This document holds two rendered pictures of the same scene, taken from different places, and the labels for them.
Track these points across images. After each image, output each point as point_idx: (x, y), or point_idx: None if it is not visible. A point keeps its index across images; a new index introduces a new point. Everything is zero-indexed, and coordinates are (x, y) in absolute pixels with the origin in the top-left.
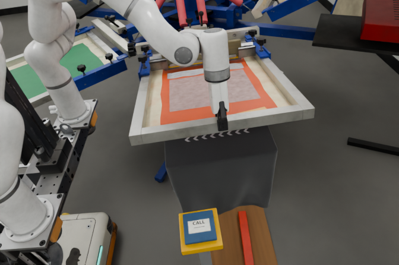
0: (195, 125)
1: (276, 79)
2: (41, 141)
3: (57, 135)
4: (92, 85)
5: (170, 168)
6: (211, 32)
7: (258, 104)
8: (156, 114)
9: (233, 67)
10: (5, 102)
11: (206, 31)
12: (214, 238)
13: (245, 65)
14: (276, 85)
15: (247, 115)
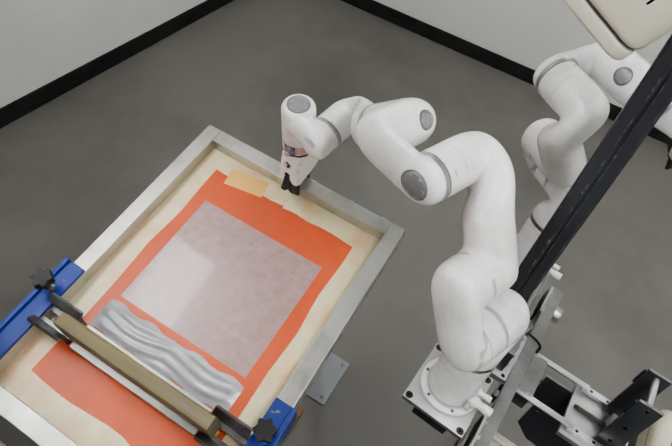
0: (330, 190)
1: (156, 198)
2: None
3: None
4: None
5: None
6: (307, 98)
7: (224, 191)
8: (341, 275)
9: (125, 312)
10: (535, 130)
11: (308, 105)
12: (355, 202)
13: (100, 304)
14: (159, 203)
15: (271, 163)
